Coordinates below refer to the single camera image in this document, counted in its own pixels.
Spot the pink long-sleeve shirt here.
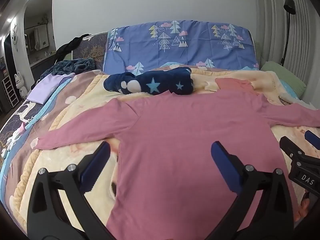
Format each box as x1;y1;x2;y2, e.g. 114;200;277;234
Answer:
36;90;319;239

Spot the green pillow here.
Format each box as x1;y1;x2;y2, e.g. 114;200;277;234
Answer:
261;61;306;99

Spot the folded coral pink garment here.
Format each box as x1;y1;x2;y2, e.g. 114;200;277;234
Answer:
215;78;259;95

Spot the folded lavender garment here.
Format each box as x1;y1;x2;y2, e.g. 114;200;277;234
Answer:
27;73;75;105

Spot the navy star-pattern fleece garment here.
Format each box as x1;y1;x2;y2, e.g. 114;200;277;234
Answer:
104;67;194;95

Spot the white shelf rack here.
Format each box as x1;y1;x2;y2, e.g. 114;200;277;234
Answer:
2;76;19;108

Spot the black floor lamp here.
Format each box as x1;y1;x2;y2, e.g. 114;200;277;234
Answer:
280;0;296;66

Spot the white cat figurine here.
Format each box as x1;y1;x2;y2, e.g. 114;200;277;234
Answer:
14;72;28;99

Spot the blue tree-print duvet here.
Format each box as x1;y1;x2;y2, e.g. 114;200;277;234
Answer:
103;20;259;75

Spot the dark teal fleece blanket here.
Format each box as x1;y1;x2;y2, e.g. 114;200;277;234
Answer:
40;58;97;80

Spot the black garment on headboard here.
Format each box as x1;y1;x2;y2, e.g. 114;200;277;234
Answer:
55;34;90;62

